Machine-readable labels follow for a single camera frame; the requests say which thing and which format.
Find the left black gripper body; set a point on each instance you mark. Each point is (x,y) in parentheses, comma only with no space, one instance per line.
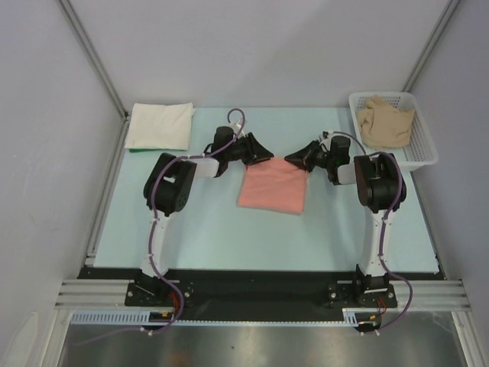
(241,150)

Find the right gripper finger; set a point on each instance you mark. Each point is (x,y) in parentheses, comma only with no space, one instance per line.
(303,155)
(306,165)

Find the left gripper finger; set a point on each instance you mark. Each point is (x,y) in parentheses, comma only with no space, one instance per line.
(253,161)
(257,151)

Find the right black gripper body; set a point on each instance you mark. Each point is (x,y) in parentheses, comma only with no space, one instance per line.
(309,155)

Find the pink polo shirt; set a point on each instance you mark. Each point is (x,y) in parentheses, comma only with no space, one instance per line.
(274,185)

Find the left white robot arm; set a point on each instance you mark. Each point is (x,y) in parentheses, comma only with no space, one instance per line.
(170,182)

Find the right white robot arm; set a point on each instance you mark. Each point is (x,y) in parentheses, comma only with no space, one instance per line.
(380,188)

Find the beige t shirt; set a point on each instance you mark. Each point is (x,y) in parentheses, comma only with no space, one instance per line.
(383,126)

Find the white plastic basket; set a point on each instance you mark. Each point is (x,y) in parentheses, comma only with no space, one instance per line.
(421,150)

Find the folded white t shirt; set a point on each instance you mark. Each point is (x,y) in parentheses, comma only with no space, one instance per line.
(160,127)

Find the folded green t shirt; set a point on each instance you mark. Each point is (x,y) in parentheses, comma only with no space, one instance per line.
(154,151)

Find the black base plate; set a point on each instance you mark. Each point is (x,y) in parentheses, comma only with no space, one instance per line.
(268,294)

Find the white slotted cable duct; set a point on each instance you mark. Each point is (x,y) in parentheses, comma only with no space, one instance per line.
(147,318)

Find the right aluminium frame post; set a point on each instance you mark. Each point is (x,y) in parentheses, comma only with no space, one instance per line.
(441,26)

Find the aluminium frame post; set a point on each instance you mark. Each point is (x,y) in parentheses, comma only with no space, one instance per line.
(441,26)
(81,35)

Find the left aluminium frame post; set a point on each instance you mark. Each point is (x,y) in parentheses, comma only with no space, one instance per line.
(81,35)

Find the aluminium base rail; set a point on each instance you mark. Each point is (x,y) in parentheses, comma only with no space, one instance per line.
(113,294)

